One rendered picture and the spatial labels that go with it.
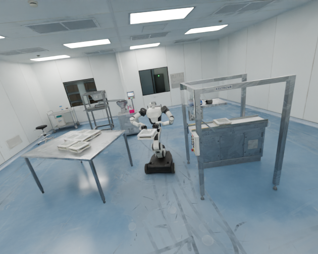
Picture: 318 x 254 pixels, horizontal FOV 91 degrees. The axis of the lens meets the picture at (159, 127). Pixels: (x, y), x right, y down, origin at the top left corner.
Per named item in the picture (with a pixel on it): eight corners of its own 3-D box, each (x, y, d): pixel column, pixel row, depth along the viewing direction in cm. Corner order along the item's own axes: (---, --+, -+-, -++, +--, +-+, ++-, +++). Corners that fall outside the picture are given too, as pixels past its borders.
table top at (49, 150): (20, 157, 271) (19, 155, 269) (70, 132, 368) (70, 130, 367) (90, 161, 223) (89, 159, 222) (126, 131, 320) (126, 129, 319)
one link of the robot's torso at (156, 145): (153, 150, 299) (153, 128, 318) (162, 150, 296) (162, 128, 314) (151, 148, 285) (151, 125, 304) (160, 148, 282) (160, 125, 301)
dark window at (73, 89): (70, 107, 715) (62, 82, 677) (70, 107, 716) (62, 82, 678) (100, 102, 730) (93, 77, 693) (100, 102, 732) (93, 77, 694)
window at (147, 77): (142, 96, 755) (138, 70, 716) (142, 96, 756) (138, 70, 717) (170, 91, 772) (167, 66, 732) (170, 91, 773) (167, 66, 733)
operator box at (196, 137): (195, 156, 193) (194, 137, 185) (192, 149, 209) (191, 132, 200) (200, 155, 193) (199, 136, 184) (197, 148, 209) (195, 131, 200)
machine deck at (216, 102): (189, 110, 252) (189, 107, 250) (184, 105, 287) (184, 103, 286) (227, 104, 251) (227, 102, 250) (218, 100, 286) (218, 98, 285)
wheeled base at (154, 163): (152, 156, 366) (150, 143, 355) (174, 155, 356) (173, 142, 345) (147, 174, 307) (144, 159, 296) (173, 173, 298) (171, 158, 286)
